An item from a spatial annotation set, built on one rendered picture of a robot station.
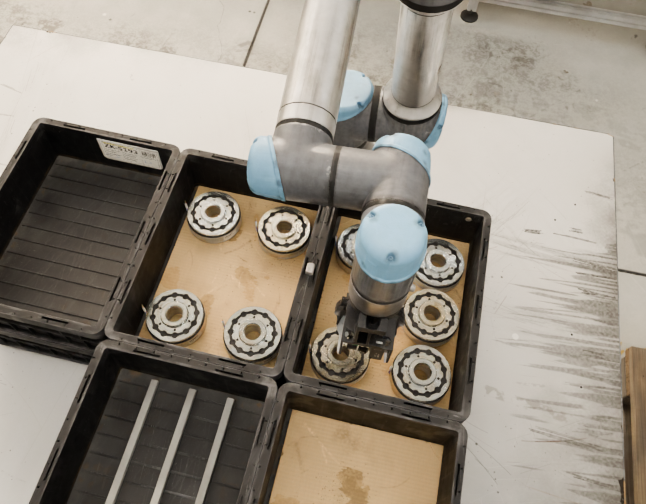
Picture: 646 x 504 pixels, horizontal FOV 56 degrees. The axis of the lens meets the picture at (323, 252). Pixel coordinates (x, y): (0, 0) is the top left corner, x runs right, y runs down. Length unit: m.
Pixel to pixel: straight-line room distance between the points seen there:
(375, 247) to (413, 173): 0.12
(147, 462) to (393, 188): 0.63
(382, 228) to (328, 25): 0.31
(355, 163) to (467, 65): 2.09
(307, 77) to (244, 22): 2.09
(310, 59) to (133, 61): 0.98
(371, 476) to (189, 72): 1.10
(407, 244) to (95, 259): 0.74
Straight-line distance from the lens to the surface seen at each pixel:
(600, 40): 3.11
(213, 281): 1.16
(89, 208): 1.30
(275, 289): 1.14
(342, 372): 1.06
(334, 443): 1.06
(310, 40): 0.82
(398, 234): 0.64
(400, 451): 1.07
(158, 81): 1.66
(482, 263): 1.11
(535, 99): 2.74
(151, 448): 1.08
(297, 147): 0.73
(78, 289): 1.22
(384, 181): 0.71
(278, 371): 0.98
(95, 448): 1.11
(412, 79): 1.14
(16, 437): 1.30
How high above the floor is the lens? 1.87
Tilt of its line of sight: 61 degrees down
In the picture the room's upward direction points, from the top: 5 degrees clockwise
